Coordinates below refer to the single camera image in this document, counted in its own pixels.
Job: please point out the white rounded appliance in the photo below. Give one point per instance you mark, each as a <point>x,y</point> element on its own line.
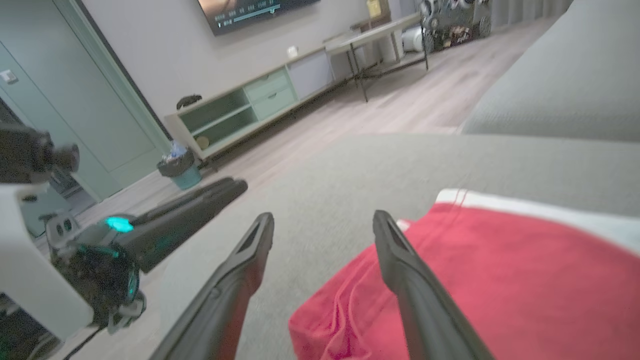
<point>413,39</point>

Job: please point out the teal trash bin with bag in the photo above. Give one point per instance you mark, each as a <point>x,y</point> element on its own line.
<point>185,175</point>

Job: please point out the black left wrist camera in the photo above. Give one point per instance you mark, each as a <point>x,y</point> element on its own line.
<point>25,152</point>

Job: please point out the grey pleated curtain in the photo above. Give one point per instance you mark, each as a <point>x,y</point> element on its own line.
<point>525,10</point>

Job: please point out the small white object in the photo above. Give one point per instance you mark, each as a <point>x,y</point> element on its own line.
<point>293,51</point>

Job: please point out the white light switch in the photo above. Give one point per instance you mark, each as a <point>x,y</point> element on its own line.
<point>8,76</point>

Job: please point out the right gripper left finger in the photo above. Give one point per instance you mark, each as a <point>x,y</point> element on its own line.
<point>220,310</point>

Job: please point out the grey sofa seat cushion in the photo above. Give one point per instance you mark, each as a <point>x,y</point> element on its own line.
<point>565,80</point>

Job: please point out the wall television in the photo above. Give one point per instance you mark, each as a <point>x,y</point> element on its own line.
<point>240,12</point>

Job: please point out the yellow container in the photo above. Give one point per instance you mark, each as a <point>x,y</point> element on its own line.
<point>374,7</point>

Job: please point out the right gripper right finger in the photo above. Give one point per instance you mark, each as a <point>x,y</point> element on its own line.
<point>425,310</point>

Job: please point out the wooden side table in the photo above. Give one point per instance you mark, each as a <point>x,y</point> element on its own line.
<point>372,22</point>

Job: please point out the grey sofa chaise cushion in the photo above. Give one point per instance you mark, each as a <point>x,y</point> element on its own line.
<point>350,170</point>

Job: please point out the low television cabinet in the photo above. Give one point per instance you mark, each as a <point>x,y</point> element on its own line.
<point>310,72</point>

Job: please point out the red white-trimmed garment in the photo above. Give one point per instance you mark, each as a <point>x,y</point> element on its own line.
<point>500,280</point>

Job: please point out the grey table with black legs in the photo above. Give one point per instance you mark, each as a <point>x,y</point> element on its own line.
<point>370,35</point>

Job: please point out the teal door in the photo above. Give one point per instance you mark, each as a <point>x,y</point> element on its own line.
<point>75,100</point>

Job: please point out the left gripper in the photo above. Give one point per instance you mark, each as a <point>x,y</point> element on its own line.
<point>35,260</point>

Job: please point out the small black object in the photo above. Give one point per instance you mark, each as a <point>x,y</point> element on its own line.
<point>189,101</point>

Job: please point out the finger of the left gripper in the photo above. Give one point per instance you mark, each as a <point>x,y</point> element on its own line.
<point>185,200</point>

